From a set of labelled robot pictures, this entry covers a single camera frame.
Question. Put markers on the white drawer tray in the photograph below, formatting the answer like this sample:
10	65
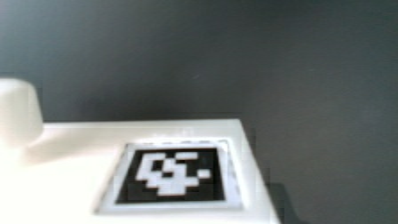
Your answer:
152	172

